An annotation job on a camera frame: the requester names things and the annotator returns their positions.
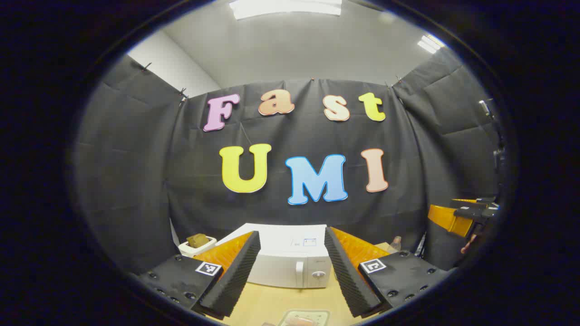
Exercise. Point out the clear bottle with red label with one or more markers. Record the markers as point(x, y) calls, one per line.
point(396, 244)

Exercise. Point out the pale green square plate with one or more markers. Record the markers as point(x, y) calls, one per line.
point(290, 314)

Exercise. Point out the large ceiling light panel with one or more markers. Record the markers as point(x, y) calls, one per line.
point(285, 7)

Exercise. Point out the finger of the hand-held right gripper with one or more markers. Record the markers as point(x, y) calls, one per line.
point(446, 219)
point(485, 201)

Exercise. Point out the small ceiling light panel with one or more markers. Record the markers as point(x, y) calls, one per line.
point(430, 44)

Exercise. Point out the black backdrop cloth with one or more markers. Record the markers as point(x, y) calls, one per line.
point(136, 181)

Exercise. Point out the grey metal stand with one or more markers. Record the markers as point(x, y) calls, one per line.
point(485, 108)

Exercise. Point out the white toaster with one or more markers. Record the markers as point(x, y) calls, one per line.
point(199, 250)

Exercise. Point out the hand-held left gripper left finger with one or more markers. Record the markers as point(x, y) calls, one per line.
point(235, 280)

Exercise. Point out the brown bread slice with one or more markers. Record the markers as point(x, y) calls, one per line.
point(197, 240)

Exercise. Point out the white microwave oven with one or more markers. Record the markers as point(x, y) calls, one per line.
point(281, 267)

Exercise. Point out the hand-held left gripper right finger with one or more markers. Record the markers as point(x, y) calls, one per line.
point(346, 280)

